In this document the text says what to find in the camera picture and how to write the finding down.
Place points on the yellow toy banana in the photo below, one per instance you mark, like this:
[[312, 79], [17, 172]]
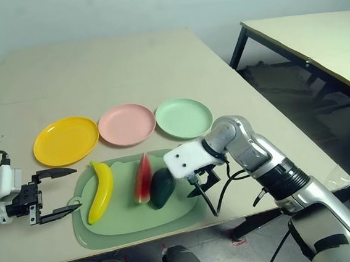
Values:
[[101, 190]]

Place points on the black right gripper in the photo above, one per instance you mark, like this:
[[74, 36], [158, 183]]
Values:
[[208, 175]]

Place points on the yellow plastic plate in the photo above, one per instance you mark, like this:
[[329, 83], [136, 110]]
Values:
[[66, 141]]

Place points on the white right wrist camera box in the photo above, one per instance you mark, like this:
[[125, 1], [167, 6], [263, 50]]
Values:
[[190, 157]]

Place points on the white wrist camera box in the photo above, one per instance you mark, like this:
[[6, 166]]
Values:
[[190, 157], [3, 181]]

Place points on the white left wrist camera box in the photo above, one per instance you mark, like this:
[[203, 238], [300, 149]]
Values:
[[3, 181]]

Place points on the light green cutting board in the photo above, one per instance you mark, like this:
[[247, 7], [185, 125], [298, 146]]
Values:
[[130, 215]]

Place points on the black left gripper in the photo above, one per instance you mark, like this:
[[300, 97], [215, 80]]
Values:
[[26, 201]]

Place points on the black table leg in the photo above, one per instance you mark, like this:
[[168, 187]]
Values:
[[255, 224]]

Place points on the cream side table black frame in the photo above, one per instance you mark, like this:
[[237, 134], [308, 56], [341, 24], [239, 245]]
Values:
[[308, 37]]

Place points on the mint green plastic plate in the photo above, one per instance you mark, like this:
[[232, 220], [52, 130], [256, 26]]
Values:
[[183, 118]]

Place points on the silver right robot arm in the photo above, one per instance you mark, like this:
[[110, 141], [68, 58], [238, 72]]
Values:
[[258, 154]]

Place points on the dark green toy avocado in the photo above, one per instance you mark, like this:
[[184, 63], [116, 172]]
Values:
[[162, 189]]

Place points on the clear plastic film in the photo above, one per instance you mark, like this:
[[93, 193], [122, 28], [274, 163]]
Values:
[[342, 180]]

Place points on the pink plastic plate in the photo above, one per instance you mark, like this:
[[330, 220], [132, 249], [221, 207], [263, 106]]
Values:
[[127, 125]]

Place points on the toy watermelon slice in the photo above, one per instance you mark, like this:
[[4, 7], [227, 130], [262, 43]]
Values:
[[143, 183]]

